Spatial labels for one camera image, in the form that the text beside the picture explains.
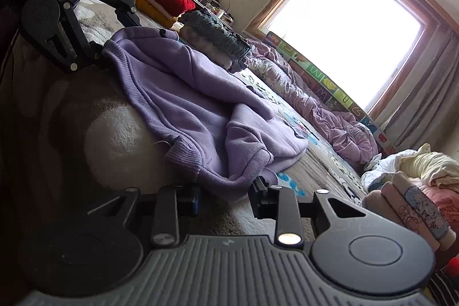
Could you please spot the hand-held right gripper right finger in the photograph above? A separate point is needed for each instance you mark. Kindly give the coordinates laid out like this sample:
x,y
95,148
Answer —
x,y
258,198

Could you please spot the red cloth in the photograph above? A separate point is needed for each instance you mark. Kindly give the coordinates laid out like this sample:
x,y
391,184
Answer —
x,y
452,272

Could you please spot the grey curtain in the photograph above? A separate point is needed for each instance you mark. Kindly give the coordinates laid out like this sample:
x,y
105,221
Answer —
x,y
426,94

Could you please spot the folded white printed garment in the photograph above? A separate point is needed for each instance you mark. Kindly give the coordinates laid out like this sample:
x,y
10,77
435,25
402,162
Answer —
x,y
426,209

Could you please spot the folded yellow garment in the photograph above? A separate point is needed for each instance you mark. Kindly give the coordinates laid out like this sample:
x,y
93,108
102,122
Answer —
x,y
154,14

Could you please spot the colourful alphabet foam mat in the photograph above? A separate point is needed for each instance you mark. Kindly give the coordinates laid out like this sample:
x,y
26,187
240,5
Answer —
x,y
322,80

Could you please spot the wooden framed window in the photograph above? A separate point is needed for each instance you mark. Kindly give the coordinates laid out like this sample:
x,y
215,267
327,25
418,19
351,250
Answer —
x,y
340,30

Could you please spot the folded blue jeans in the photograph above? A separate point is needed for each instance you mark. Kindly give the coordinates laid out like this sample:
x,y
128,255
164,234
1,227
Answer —
x,y
218,31

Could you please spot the folded pink garment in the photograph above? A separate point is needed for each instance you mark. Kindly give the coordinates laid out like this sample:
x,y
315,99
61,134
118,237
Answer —
x,y
401,209

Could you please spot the pink crumpled cloth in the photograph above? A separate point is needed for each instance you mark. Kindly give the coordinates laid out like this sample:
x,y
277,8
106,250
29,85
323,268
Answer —
x,y
446,202

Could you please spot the folded pale patterned garment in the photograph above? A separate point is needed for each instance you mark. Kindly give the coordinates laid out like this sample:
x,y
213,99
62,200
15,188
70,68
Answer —
x,y
211,53

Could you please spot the lavender duvet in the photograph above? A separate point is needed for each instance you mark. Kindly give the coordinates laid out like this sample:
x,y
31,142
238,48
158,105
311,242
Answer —
x,y
322,112

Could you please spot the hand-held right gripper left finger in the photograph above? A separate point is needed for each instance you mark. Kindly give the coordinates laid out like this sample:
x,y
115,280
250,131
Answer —
x,y
195,202

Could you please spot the lavender sweatshirt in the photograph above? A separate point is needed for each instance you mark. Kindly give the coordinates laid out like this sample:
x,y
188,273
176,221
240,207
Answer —
x,y
200,94

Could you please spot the black white striped cloth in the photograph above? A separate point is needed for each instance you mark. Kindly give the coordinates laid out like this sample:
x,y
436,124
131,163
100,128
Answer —
x,y
444,291

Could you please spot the white crumpled cloth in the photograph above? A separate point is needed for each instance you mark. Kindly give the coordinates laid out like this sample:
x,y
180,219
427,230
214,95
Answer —
x,y
380,171

